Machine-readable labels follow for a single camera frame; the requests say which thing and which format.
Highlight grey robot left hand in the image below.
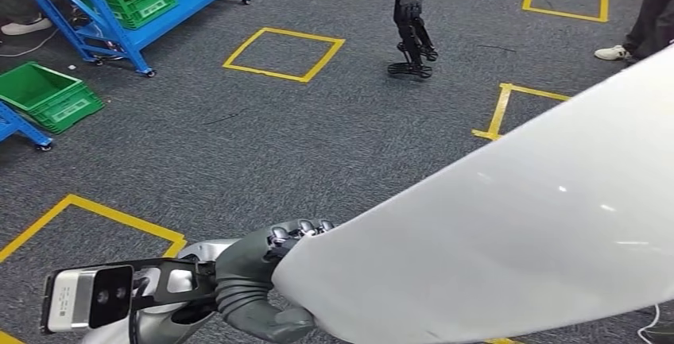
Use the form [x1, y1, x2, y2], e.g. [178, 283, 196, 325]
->
[215, 218, 336, 344]

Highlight white plastic body part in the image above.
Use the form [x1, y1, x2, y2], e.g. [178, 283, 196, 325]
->
[271, 44, 674, 344]

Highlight blue metal shelf rack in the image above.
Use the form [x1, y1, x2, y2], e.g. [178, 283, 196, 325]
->
[4, 0, 254, 78]
[0, 100, 55, 152]

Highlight green plastic crate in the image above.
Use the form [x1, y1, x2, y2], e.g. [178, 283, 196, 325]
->
[103, 0, 179, 31]
[0, 61, 105, 135]

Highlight black humanoid robot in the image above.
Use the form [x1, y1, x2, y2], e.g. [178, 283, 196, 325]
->
[374, 0, 439, 79]

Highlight person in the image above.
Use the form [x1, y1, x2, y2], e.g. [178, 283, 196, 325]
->
[0, 0, 60, 37]
[594, 0, 674, 64]

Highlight black camera bracket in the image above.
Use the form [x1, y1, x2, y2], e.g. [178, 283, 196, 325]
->
[129, 257, 219, 314]

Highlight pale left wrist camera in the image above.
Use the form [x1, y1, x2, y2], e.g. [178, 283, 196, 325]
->
[41, 265, 134, 334]

